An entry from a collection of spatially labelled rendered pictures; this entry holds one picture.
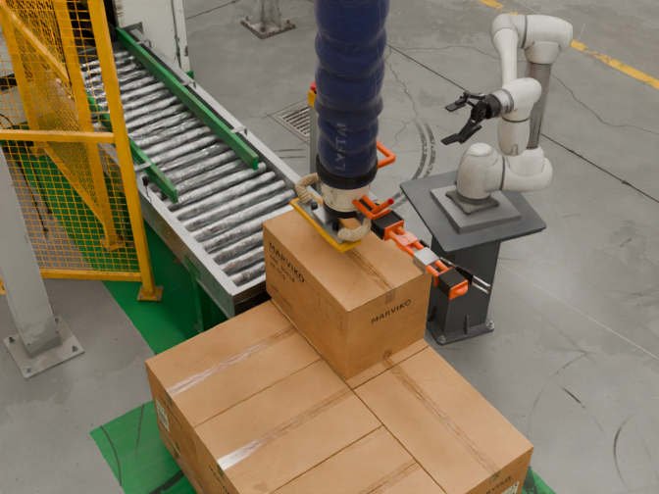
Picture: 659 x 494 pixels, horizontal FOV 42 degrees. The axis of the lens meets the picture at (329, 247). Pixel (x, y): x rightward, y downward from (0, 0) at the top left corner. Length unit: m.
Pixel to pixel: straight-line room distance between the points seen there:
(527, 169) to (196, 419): 1.72
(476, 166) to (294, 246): 0.89
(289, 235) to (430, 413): 0.88
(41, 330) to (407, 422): 1.88
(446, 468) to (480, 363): 1.13
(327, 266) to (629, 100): 3.47
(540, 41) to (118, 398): 2.44
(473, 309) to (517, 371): 0.37
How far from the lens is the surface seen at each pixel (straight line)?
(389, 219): 3.07
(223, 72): 6.28
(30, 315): 4.24
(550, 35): 3.63
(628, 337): 4.59
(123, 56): 5.51
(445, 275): 2.87
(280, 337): 3.60
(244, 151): 4.43
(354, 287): 3.23
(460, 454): 3.29
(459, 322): 4.32
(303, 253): 3.37
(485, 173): 3.77
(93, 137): 3.99
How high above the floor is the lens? 3.25
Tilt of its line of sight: 43 degrees down
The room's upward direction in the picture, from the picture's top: 1 degrees clockwise
